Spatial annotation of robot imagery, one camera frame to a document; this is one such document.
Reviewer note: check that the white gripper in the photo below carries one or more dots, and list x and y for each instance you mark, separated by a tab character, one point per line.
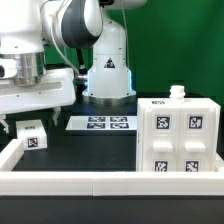
56	89

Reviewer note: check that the white cabinet top block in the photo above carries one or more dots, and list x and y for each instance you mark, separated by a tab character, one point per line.
32	133

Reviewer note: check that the white cabinet body box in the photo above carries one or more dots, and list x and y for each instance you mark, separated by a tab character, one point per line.
176	133

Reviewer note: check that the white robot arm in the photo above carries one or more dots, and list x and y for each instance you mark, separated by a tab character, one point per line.
27	26

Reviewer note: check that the white marker base plate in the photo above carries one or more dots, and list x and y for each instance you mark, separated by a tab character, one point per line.
105	123

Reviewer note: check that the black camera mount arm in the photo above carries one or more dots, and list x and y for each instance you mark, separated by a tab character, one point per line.
81	77

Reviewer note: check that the white u-shaped obstacle frame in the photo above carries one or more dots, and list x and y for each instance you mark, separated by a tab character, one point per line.
103	183

